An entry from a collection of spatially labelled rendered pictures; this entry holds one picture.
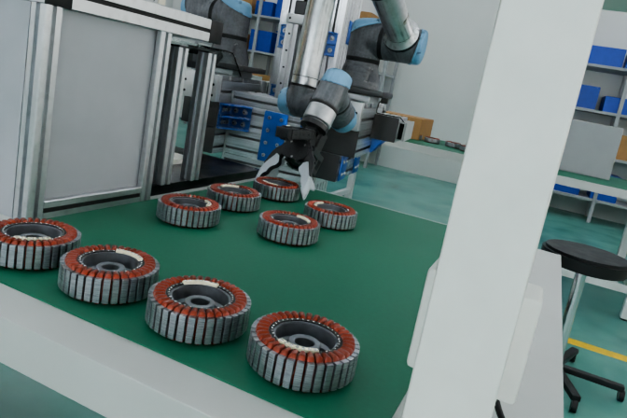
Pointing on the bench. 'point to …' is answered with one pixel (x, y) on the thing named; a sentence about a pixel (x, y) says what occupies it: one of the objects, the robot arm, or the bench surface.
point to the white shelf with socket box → (497, 154)
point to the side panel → (88, 113)
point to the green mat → (274, 291)
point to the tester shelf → (104, 3)
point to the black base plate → (236, 172)
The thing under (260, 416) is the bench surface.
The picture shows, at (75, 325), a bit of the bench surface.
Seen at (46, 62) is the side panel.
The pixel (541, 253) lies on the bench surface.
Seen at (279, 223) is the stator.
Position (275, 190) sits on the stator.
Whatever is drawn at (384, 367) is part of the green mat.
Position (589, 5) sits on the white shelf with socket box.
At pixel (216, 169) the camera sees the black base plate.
